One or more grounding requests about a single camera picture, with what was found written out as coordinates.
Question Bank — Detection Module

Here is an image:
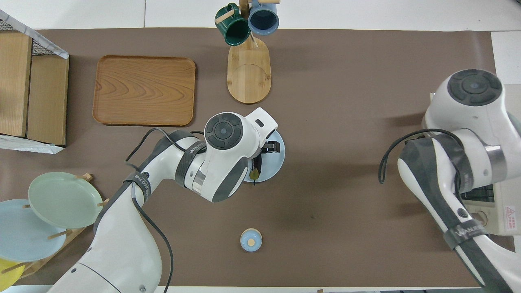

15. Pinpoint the blue grey mug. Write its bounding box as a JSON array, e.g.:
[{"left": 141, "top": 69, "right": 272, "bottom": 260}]
[{"left": 247, "top": 0, "right": 280, "bottom": 36}]

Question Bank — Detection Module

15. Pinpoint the wooden shelf with wire mesh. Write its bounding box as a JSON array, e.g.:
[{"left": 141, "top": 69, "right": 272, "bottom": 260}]
[{"left": 0, "top": 10, "right": 70, "bottom": 154}]

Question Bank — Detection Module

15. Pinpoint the dark green mug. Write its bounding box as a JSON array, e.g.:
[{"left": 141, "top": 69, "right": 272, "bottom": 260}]
[{"left": 215, "top": 3, "right": 251, "bottom": 46}]

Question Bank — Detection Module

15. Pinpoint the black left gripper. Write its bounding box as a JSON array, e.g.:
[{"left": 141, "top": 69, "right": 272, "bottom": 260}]
[{"left": 260, "top": 140, "right": 282, "bottom": 155}]

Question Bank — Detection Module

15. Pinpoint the wooden plate rack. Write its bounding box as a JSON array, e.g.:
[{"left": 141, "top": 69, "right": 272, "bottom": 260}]
[{"left": 0, "top": 173, "right": 114, "bottom": 280}]

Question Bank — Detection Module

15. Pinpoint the wooden mug tree stand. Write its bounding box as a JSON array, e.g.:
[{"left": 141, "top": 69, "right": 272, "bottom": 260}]
[{"left": 215, "top": 0, "right": 281, "bottom": 104}]

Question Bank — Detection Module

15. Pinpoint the small light blue plate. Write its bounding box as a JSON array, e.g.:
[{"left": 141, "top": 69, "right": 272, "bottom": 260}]
[{"left": 243, "top": 129, "right": 286, "bottom": 183}]

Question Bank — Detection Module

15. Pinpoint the brown table mat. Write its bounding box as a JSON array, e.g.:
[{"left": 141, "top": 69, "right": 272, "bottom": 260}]
[{"left": 0, "top": 28, "right": 518, "bottom": 287}]

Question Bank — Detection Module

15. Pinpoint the rectangular wooden tray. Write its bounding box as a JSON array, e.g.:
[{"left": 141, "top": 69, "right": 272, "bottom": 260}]
[{"left": 92, "top": 55, "right": 196, "bottom": 127}]

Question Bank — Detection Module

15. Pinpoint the beige toaster oven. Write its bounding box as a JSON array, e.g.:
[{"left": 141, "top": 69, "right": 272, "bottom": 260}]
[{"left": 460, "top": 84, "right": 521, "bottom": 236}]

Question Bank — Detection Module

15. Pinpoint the light blue large plate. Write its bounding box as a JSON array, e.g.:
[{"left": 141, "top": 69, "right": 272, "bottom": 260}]
[{"left": 0, "top": 199, "right": 68, "bottom": 262}]

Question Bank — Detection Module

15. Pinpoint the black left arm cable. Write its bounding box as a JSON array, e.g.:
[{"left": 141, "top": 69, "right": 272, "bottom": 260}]
[{"left": 125, "top": 128, "right": 205, "bottom": 293}]

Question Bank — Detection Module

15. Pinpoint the yellow plate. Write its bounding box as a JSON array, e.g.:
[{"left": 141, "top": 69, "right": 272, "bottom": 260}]
[{"left": 0, "top": 258, "right": 26, "bottom": 291}]

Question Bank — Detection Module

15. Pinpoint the red warning sticker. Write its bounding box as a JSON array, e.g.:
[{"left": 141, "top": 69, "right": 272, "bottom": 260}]
[{"left": 505, "top": 206, "right": 517, "bottom": 232}]

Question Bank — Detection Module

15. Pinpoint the pale green plate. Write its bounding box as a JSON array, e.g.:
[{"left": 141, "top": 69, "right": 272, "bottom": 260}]
[{"left": 28, "top": 172, "right": 103, "bottom": 229}]

